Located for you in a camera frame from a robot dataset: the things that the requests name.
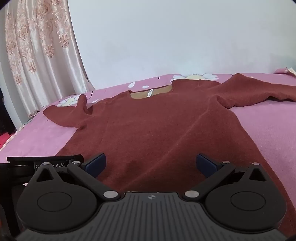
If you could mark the cream floral curtain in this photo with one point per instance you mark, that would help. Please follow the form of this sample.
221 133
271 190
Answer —
39 58

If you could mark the pink red cloth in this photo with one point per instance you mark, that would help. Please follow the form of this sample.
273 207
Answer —
3 140

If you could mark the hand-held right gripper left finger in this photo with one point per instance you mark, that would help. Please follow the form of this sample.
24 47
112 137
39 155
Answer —
96 163

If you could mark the pink floral bed sheet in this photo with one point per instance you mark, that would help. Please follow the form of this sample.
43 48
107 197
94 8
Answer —
268 129

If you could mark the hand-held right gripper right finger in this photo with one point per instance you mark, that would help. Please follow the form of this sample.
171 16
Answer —
205 165

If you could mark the rust brown knit sweater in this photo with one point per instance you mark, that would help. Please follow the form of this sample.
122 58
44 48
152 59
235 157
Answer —
157 129

